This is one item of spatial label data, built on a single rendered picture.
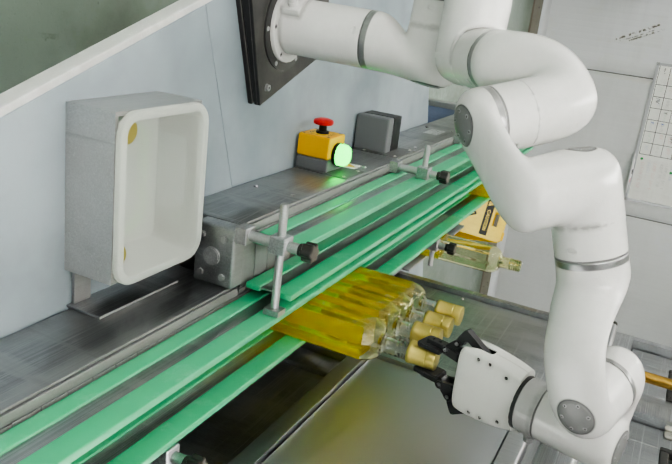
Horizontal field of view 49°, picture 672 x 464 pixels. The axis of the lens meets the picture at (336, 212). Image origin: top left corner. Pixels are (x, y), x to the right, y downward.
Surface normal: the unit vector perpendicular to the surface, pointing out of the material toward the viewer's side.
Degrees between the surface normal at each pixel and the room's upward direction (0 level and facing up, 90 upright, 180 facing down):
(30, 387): 90
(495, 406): 106
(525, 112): 53
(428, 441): 90
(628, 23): 90
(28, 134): 0
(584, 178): 58
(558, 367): 113
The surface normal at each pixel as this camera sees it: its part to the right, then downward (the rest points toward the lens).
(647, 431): 0.11, -0.95
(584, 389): -0.50, 0.24
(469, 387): -0.72, 0.13
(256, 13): 0.90, 0.25
